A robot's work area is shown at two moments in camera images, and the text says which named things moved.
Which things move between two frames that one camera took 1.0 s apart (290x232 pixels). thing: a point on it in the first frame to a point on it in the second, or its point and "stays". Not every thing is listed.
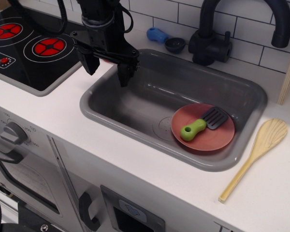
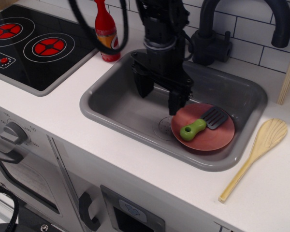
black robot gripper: [108, 42] to [166, 65]
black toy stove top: [34, 61] stays
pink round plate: [205, 138] stays
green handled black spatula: [212, 119] stays
